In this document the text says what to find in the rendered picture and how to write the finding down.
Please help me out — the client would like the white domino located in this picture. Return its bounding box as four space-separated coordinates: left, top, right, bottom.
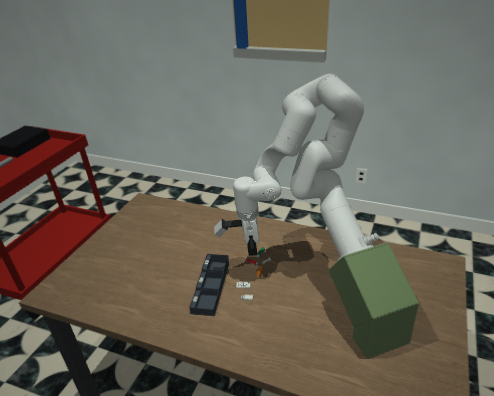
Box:
236 282 251 289

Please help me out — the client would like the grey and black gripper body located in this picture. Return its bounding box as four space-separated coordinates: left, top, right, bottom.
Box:
237 214 259 245

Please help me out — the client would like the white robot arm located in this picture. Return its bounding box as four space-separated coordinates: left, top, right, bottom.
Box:
233 74 379 262

